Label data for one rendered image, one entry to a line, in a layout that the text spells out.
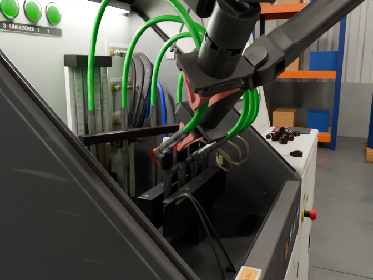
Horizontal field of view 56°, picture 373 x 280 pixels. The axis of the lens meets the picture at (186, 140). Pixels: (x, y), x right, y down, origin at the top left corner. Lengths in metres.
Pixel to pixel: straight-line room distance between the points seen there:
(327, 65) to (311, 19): 5.33
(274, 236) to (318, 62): 5.41
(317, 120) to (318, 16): 5.45
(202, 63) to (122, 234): 0.25
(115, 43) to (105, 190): 0.70
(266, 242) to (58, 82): 0.59
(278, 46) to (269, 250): 0.36
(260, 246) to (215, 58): 0.35
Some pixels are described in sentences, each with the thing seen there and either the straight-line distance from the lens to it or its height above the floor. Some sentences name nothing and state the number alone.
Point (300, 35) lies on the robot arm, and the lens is 0.68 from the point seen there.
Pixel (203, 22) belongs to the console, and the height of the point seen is 1.39.
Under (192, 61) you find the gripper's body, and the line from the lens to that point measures 0.52.
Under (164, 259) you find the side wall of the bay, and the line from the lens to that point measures 0.44.
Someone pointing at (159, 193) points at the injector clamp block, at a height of 0.98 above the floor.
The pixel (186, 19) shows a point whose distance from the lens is 0.60.
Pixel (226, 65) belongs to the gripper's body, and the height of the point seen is 1.26.
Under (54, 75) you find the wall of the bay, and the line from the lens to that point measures 0.90.
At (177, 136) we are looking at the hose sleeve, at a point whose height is 1.14.
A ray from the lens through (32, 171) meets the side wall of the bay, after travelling 0.51.
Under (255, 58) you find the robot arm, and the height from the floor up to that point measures 1.27.
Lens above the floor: 1.26
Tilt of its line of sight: 11 degrees down
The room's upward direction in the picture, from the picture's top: straight up
